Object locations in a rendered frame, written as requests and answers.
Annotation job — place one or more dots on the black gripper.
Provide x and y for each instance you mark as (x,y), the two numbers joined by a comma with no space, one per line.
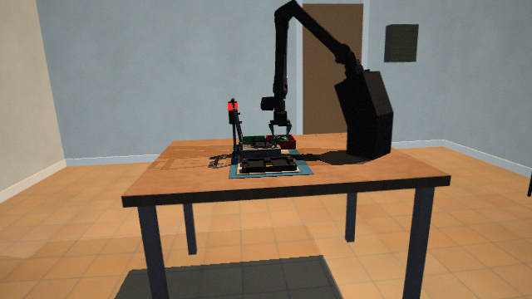
(288,126)

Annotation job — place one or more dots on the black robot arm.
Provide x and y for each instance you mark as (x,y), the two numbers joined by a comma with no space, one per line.
(342,52)

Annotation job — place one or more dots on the red open box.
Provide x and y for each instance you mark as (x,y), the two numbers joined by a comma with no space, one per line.
(285,144)

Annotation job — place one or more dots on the green circuit board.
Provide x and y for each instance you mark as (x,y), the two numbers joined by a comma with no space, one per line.
(281,137)

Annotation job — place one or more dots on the green bin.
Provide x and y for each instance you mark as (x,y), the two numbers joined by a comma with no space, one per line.
(249,138)

